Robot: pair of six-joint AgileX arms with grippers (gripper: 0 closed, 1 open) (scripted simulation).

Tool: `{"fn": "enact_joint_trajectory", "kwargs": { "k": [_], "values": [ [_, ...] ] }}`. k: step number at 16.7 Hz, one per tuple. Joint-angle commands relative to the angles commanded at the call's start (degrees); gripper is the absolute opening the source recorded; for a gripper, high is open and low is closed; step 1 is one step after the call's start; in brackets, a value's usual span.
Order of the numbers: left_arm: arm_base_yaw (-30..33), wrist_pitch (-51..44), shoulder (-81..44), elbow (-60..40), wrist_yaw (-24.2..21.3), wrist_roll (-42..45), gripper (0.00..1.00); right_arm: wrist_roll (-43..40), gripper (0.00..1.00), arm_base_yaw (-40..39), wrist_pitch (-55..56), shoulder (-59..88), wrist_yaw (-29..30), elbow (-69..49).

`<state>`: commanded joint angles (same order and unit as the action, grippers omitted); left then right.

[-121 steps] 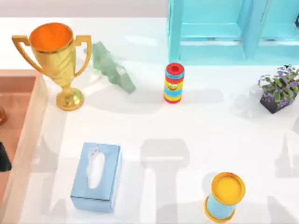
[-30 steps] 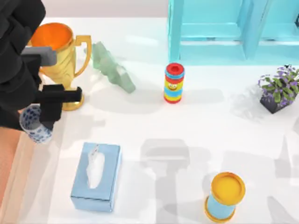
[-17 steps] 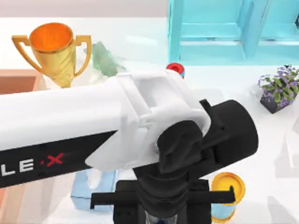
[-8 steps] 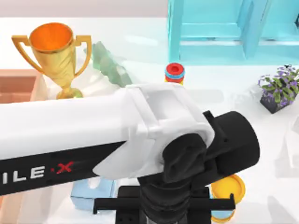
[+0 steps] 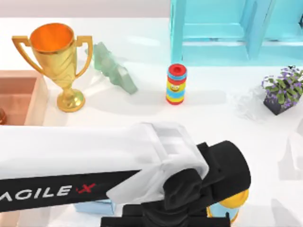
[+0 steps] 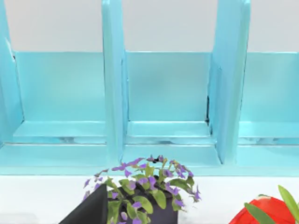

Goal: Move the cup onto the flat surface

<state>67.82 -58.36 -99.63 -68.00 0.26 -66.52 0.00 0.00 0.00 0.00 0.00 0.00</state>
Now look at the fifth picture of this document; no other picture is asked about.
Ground light blue flat box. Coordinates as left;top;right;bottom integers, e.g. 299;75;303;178
74;199;117;216

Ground pale green glass figure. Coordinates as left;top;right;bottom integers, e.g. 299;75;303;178
85;42;139;96

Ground shallow salmon-coloured box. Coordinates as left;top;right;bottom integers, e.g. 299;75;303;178
0;70;50;126

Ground purple flowers in dark pot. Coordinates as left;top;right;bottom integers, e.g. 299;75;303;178
261;65;303;116

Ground light blue rack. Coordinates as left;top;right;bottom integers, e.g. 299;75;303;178
169;0;303;68

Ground gold trophy cup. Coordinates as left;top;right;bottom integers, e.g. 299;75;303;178
11;22;93;114

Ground stack of coloured rings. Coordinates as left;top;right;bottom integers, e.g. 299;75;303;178
165;63;188;105

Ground blue bottle with yellow cap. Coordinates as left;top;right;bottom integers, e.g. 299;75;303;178
205;188;250;224

